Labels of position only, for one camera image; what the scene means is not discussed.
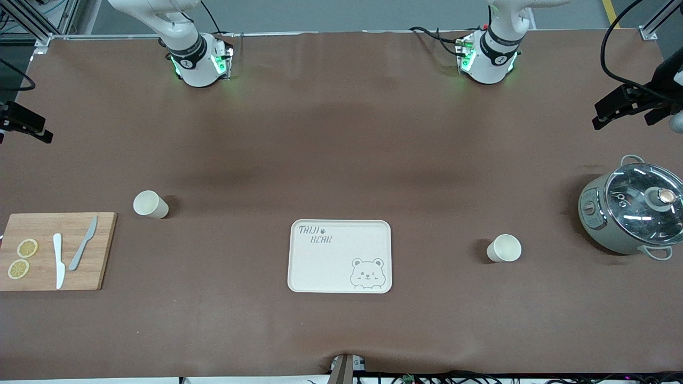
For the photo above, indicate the grey plastic knife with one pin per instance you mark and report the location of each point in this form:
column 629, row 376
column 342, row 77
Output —
column 80, row 250

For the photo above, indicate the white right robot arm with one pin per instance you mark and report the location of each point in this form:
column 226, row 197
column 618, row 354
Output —
column 195, row 69

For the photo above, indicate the yellow lemon slice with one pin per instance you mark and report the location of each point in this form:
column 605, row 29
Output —
column 27, row 248
column 18, row 269

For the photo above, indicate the brown table cover mat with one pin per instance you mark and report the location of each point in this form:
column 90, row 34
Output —
column 341, row 133

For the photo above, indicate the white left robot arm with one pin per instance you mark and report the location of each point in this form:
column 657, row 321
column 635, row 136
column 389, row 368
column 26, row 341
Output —
column 493, row 64

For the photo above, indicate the wooden cutting board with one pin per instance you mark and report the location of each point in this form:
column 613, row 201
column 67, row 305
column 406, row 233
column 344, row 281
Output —
column 93, row 272

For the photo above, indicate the glass pot lid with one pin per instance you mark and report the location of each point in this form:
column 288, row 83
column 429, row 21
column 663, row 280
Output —
column 632, row 213

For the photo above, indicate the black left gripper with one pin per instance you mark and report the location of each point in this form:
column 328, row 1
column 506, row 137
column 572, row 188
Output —
column 663, row 86

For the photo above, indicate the cream paper cup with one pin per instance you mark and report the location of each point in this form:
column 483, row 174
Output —
column 149, row 204

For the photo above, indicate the white plastic knife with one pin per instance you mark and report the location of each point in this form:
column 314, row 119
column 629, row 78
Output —
column 58, row 266

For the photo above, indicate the cream tray with bear print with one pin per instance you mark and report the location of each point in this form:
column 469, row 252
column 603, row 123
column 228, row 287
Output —
column 331, row 266

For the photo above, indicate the grey electric cooking pot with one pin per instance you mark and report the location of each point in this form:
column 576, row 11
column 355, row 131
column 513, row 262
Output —
column 593, row 226

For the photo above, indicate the aluminium frame profile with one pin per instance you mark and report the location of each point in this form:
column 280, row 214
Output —
column 659, row 18
column 29, row 22

